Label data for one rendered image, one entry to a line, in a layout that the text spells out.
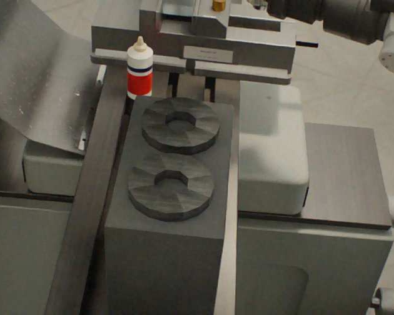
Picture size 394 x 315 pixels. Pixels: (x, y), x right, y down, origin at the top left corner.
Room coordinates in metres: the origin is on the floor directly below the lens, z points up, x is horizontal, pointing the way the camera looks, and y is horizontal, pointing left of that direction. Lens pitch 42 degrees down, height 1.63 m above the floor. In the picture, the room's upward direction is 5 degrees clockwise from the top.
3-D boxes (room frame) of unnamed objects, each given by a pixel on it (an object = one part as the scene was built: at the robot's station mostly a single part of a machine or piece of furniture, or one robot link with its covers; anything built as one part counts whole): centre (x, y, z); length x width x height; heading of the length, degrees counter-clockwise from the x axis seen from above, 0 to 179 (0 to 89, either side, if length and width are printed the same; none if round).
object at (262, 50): (1.08, 0.02, 0.97); 0.35 x 0.15 x 0.11; 88
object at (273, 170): (1.01, 0.05, 0.78); 0.50 x 0.35 x 0.12; 90
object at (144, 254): (0.58, 0.02, 1.02); 0.22 x 0.12 x 0.20; 179
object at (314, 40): (1.07, -0.17, 0.96); 0.04 x 0.02 x 0.02; 88
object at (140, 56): (0.94, 0.10, 0.97); 0.04 x 0.04 x 0.11
